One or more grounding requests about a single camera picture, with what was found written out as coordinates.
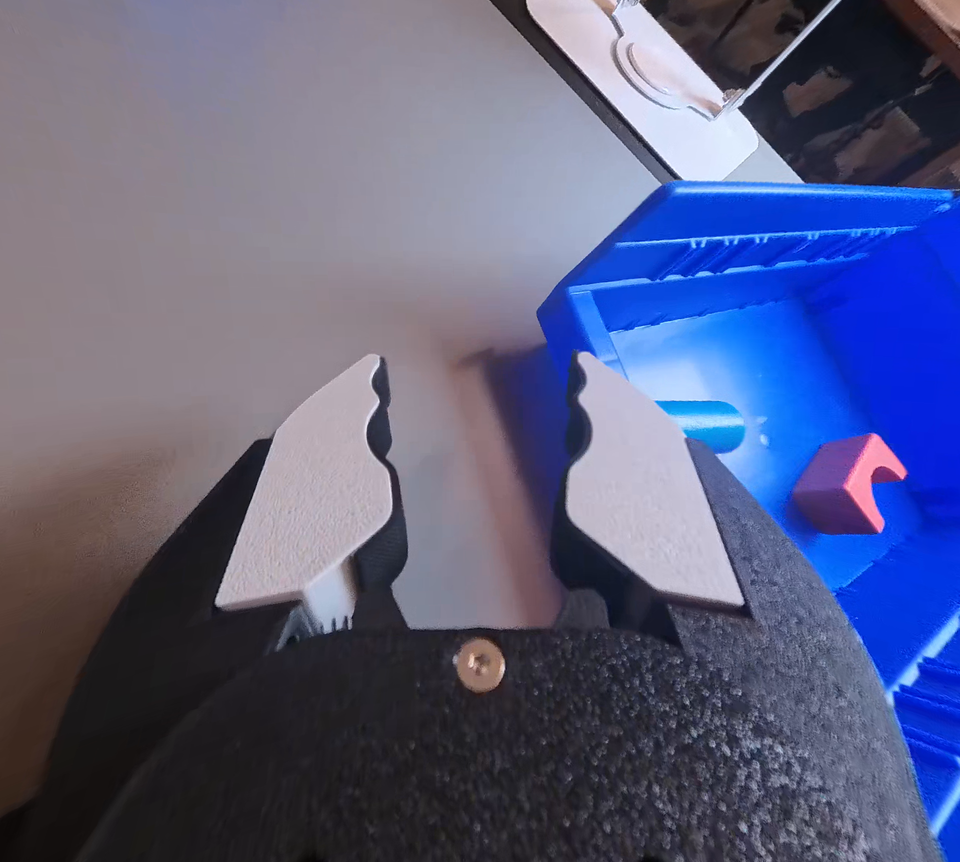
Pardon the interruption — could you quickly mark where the teal wooden cylinder block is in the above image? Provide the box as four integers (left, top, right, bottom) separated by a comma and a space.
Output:
657, 398, 748, 452

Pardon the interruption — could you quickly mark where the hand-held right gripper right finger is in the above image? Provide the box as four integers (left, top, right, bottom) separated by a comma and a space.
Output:
551, 353, 747, 620

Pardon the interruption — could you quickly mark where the blue plastic bin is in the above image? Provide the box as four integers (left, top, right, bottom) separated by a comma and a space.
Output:
540, 180, 960, 841

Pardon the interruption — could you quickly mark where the red wooden arch block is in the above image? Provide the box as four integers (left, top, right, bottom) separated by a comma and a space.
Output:
791, 434, 910, 536

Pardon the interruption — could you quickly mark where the white document stand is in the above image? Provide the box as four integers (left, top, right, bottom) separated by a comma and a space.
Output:
525, 0, 889, 182

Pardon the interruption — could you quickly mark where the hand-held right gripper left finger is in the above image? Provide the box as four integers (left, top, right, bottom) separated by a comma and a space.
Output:
218, 356, 409, 629

